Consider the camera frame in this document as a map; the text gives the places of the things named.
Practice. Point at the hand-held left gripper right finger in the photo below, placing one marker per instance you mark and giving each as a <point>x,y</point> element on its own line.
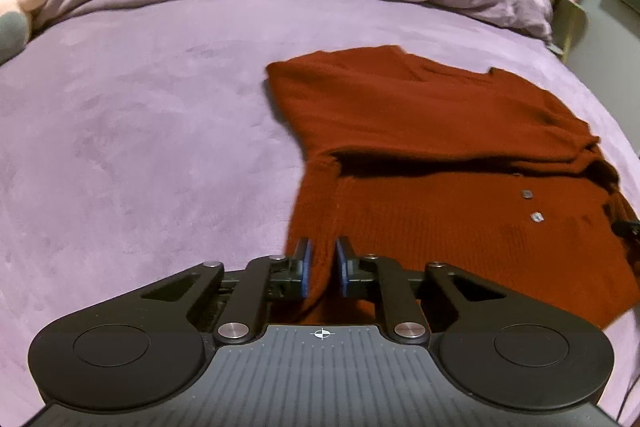
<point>343,269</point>

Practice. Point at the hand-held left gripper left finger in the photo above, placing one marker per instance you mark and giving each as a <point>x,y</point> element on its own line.
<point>306,269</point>

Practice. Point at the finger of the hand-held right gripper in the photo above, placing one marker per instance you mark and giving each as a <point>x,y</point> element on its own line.
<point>629,228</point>

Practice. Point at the rust red knit cardigan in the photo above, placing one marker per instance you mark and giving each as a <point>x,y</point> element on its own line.
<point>425,132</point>

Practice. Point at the purple bed blanket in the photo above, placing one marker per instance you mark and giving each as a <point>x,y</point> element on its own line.
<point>150,132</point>

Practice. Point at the gold leg side table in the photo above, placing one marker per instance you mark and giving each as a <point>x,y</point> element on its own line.
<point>572,22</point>

